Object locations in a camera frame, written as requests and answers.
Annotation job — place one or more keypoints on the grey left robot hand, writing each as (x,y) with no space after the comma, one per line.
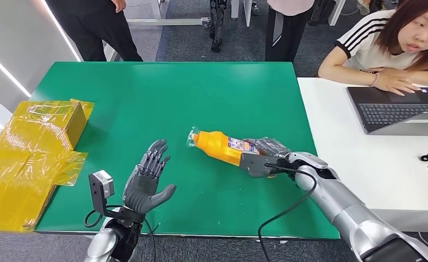
(143,188)

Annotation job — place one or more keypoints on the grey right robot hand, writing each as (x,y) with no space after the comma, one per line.
(270,146)

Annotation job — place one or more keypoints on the orange plastic bottle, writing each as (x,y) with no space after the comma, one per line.
(217,144)

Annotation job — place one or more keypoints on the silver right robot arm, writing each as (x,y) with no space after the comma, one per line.
(344,206)

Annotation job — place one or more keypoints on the standing person in pink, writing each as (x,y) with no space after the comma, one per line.
(290,32)

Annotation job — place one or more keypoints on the yellow taped cardboard box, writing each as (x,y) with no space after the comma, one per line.
(26,162)

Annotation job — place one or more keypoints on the dark grey laptop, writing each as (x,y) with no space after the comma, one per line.
(395,112)

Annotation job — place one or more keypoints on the background humanoid robot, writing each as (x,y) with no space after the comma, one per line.
(217,25)

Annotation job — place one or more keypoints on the white furniture leg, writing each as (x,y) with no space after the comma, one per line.
(247,12)
(336,12)

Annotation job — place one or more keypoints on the seated person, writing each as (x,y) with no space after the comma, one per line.
(366,43)

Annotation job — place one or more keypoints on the standing person in black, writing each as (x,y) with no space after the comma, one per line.
(91,29)

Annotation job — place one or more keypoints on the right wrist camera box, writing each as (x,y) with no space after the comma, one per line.
(255,164)

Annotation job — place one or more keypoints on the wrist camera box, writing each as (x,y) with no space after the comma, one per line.
(255,164)
(100,188)

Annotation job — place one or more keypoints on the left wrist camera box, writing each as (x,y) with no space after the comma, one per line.
(100,188)

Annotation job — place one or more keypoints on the white table frame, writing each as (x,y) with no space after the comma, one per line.
(170,22)

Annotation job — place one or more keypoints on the wall light strip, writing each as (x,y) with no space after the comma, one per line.
(60,30)
(6,71)

